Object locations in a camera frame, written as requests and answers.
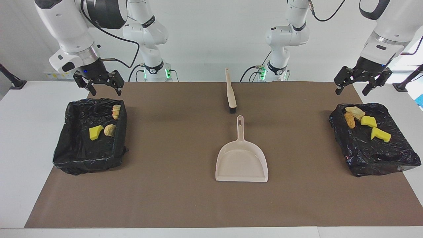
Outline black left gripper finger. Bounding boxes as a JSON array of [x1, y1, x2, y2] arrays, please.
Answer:
[[334, 66, 359, 96], [362, 68, 393, 97]]

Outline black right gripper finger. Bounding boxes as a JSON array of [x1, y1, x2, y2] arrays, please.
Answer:
[[105, 70, 125, 97], [73, 71, 97, 97]]

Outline striped bread roll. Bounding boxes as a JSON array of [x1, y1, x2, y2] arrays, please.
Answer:
[[345, 106, 366, 121]]

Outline brown fried bread piece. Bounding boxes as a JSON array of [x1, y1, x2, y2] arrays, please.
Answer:
[[344, 112, 356, 129]]

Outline small green yellow sponge piece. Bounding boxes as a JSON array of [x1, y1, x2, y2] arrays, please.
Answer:
[[89, 125, 104, 141]]

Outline notched yellow green sponge piece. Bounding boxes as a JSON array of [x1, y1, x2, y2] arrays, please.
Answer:
[[370, 127, 392, 143]]

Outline beige hand brush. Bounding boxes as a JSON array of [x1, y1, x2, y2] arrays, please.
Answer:
[[225, 68, 237, 114]]

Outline beige plastic dustpan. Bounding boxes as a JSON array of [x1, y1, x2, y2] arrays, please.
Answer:
[[215, 115, 269, 183]]

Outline bin with black bag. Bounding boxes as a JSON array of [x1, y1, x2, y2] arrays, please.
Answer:
[[52, 98, 129, 176], [329, 102, 422, 178]]

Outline brown table mat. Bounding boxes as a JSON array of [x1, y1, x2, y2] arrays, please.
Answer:
[[24, 82, 423, 228]]

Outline black camera stand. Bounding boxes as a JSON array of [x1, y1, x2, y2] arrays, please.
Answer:
[[393, 64, 423, 92], [0, 63, 27, 90]]

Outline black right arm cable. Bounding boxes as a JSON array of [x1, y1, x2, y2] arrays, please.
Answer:
[[80, 0, 140, 69]]

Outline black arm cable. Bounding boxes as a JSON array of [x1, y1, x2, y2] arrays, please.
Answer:
[[80, 0, 140, 69], [307, 0, 423, 56]]

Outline white wall socket boxes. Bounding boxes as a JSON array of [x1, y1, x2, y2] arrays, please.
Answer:
[[44, 68, 75, 80]]

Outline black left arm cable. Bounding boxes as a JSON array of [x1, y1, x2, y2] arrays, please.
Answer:
[[307, 0, 423, 56]]

